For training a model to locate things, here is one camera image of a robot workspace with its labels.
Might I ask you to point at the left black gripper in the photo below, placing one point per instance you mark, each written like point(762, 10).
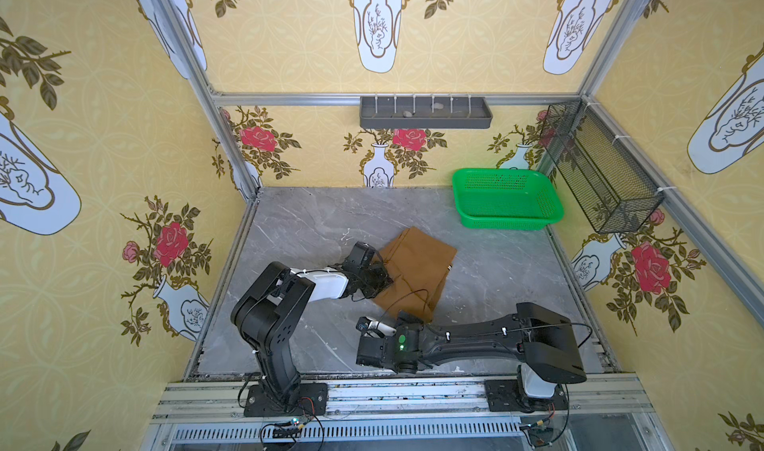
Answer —
point(370, 272)

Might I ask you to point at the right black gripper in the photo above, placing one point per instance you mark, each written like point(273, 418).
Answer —
point(367, 351)

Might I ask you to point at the brown long pants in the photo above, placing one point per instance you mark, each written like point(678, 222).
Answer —
point(418, 266)

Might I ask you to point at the green plastic basket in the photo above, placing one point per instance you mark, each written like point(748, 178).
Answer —
point(506, 199)

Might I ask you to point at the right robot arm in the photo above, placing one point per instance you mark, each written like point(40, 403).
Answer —
point(541, 341)

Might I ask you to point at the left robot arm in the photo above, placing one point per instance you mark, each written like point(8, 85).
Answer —
point(266, 316)

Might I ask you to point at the small circuit board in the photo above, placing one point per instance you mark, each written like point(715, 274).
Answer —
point(290, 431)

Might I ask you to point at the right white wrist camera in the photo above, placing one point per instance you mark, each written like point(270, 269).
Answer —
point(374, 328)

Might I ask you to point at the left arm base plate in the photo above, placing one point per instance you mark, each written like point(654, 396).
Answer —
point(307, 398)

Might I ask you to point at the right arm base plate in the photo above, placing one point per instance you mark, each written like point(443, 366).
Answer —
point(520, 395)

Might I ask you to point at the grey wall shelf tray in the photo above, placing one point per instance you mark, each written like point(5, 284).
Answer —
point(460, 112)

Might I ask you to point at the aluminium front rail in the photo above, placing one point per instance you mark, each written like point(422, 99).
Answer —
point(219, 401)

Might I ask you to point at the black wire mesh basket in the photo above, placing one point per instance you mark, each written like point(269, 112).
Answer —
point(613, 190)

